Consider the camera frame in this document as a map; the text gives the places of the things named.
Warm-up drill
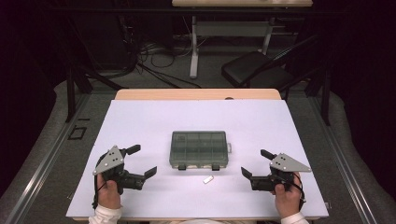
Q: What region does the black metal stand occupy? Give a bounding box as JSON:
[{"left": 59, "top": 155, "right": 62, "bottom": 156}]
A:
[
  {"left": 304, "top": 66, "right": 332, "bottom": 126},
  {"left": 64, "top": 62, "right": 125, "bottom": 123}
]

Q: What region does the black folding chair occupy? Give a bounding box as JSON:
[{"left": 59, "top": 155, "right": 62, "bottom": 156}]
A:
[{"left": 220, "top": 34, "right": 321, "bottom": 94}]

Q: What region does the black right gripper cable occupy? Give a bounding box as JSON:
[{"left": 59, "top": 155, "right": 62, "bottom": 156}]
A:
[{"left": 270, "top": 172, "right": 306, "bottom": 213}]

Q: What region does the bundle of floor cables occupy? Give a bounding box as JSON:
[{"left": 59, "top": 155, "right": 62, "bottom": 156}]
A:
[{"left": 136, "top": 40, "right": 204, "bottom": 90}]

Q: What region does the person's right hand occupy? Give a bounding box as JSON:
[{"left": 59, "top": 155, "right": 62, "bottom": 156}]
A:
[{"left": 270, "top": 172, "right": 303, "bottom": 219}]

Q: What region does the white board sheet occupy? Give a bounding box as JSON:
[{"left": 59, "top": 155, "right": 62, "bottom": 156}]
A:
[{"left": 65, "top": 99, "right": 330, "bottom": 218}]

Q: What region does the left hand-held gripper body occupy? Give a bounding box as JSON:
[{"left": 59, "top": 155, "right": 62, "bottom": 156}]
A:
[{"left": 92, "top": 145, "right": 147, "bottom": 195}]

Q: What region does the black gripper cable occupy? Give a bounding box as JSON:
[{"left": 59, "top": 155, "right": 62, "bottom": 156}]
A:
[
  {"left": 270, "top": 172, "right": 306, "bottom": 213},
  {"left": 92, "top": 172, "right": 108, "bottom": 210}
]

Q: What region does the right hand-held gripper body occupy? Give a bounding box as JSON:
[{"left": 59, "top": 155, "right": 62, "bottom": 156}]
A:
[{"left": 250, "top": 152, "right": 312, "bottom": 192}]

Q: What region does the person's left hand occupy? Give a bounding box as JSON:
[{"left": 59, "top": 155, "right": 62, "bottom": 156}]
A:
[{"left": 96, "top": 173, "right": 123, "bottom": 210}]

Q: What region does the grey translucent plastic compartment box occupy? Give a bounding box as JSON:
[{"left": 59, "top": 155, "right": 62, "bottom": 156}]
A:
[{"left": 168, "top": 130, "right": 233, "bottom": 172}]

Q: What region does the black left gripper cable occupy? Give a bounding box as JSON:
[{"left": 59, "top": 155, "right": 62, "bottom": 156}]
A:
[{"left": 92, "top": 172, "right": 108, "bottom": 210}]

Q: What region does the white-legged wooden desk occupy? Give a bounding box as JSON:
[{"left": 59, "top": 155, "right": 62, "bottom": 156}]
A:
[{"left": 171, "top": 0, "right": 314, "bottom": 79}]

